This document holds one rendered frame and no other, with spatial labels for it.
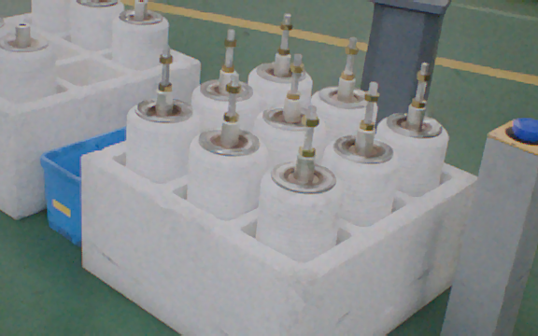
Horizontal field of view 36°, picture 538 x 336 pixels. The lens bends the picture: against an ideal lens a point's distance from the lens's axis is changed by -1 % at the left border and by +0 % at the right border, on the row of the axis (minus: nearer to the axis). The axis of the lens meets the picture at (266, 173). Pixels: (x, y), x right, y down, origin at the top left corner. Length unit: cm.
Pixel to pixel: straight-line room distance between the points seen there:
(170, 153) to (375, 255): 29
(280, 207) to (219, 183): 10
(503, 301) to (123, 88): 69
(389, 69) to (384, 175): 62
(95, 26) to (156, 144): 49
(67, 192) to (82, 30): 39
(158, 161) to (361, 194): 26
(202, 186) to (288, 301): 18
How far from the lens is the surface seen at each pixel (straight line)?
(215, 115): 115
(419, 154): 111
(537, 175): 99
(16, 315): 115
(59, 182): 126
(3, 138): 130
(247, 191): 102
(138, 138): 108
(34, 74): 131
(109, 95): 137
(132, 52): 145
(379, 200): 104
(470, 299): 110
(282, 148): 108
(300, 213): 93
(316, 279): 92
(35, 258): 126
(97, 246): 118
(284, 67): 125
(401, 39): 160
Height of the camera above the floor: 69
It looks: 27 degrees down
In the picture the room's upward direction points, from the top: 6 degrees clockwise
